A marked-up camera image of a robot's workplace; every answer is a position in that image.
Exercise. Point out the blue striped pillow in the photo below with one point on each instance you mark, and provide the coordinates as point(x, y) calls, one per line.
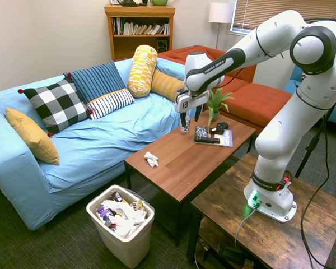
point(96, 81)

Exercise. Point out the clear water bottle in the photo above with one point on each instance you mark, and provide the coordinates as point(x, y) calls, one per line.
point(186, 131)

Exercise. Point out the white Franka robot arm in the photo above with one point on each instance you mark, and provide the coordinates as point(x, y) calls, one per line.
point(282, 126)

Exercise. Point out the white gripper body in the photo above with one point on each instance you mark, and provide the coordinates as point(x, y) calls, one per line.
point(189, 101)

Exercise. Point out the light blue sofa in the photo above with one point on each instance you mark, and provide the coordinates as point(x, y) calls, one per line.
point(95, 140)

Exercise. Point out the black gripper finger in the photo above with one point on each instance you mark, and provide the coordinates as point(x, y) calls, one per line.
point(199, 112)
point(184, 119)

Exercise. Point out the brown window blinds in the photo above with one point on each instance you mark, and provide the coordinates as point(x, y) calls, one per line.
point(246, 14)

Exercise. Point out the white tissue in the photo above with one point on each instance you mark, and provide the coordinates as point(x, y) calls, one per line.
point(151, 159)

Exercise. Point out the beige plastic trash bin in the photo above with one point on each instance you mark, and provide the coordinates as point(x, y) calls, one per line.
point(123, 249)

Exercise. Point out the plain mustard pillow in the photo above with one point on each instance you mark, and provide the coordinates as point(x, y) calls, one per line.
point(30, 136)

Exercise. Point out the brown wooden coffee table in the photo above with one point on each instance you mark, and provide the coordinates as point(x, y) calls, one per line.
point(184, 165)

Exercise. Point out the black game controller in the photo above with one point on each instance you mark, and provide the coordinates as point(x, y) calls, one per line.
point(220, 126)

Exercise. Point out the mustard striped pillow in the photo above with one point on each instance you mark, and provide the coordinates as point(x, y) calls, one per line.
point(165, 85)

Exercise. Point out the rustic wooden robot table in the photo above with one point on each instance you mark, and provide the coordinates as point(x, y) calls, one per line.
point(268, 238)

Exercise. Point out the purple magazine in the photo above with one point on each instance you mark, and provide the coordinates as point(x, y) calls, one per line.
point(226, 138)

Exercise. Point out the crumpled white paper trash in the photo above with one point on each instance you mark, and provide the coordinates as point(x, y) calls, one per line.
point(128, 217)

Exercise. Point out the green potted plant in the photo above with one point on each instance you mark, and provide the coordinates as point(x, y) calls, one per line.
point(214, 105)

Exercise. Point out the black white checkered pillow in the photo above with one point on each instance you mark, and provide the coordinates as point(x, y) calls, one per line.
point(57, 103)

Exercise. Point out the black patterned book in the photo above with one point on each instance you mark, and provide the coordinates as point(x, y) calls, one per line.
point(202, 132)

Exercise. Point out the white navy striped pillow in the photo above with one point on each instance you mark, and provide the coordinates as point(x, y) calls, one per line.
point(110, 103)

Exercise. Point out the row of books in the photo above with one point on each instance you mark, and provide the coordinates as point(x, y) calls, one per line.
point(141, 28)

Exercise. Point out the black camera stand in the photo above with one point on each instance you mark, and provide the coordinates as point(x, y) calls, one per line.
point(310, 145)

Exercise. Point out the orange sofa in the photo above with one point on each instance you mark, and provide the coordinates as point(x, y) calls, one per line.
point(254, 101)

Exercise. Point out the green bowl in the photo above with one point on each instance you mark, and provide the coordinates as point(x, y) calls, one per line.
point(159, 2)

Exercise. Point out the purple snack wrapper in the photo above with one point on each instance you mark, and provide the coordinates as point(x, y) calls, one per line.
point(105, 213)

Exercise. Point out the wooden bookshelf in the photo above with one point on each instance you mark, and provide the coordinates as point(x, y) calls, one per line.
point(140, 46)

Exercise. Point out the black speaker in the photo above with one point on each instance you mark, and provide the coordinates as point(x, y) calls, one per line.
point(162, 45)

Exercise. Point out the yellow patterned bolster pillow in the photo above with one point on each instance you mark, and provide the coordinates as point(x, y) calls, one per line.
point(141, 71)

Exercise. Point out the black white shelf ornament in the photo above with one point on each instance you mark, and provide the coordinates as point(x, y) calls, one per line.
point(128, 2)

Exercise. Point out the black remote control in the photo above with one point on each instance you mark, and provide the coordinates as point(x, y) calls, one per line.
point(208, 140)

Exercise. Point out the white floor lamp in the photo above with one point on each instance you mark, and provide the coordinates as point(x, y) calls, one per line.
point(220, 14)

